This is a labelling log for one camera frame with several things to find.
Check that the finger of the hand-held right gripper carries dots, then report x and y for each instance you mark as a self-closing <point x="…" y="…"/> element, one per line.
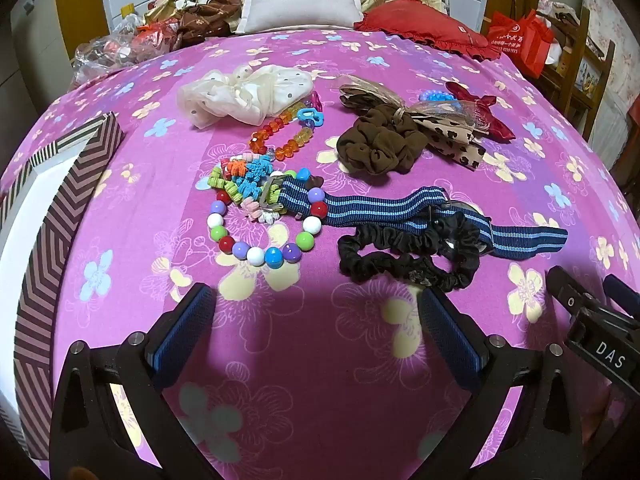
<point x="622" y="295"/>
<point x="570" y="292"/>

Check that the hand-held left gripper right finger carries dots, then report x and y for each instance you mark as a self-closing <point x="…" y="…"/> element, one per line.
<point x="450" y="342"/>

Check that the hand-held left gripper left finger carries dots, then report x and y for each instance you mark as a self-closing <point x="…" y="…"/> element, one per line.
<point x="185" y="332"/>

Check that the black scrunchie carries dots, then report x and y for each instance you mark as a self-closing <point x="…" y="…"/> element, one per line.
<point x="380" y="260"/>

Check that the blue striped elastic band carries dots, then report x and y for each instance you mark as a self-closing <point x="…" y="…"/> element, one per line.
<point x="370" y="210"/>

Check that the striped gift box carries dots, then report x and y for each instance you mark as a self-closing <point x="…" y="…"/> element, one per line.
<point x="55" y="210"/>

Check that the leopard print hair bow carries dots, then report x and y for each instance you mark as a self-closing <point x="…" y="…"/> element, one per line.
<point x="450" y="135"/>

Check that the brown scrunchie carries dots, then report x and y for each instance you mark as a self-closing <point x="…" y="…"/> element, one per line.
<point x="380" y="140"/>

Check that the white dotted scrunchie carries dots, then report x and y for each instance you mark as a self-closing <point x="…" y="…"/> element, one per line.
<point x="225" y="92"/>

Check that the pink floral bedsheet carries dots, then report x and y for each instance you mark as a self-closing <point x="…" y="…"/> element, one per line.
<point x="300" y="360"/>

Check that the red hair bow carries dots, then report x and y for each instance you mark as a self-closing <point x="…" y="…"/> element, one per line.
<point x="495" y="120"/>

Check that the wooden chair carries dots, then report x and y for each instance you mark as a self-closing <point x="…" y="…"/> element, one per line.
<point x="575" y="60"/>

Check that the red shopping bag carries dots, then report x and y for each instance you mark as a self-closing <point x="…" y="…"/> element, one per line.
<point x="525" y="42"/>

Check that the clear plastic bags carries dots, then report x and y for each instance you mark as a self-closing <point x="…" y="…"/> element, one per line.
<point x="110" y="47"/>

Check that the red pillow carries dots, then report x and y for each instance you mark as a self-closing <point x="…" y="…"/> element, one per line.
<point x="420" y="22"/>

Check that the brown patterned cloth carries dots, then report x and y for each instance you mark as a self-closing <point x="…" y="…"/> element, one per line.
<point x="205" y="10"/>

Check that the grey refrigerator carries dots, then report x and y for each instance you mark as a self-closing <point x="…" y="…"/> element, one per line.
<point x="35" y="35"/>

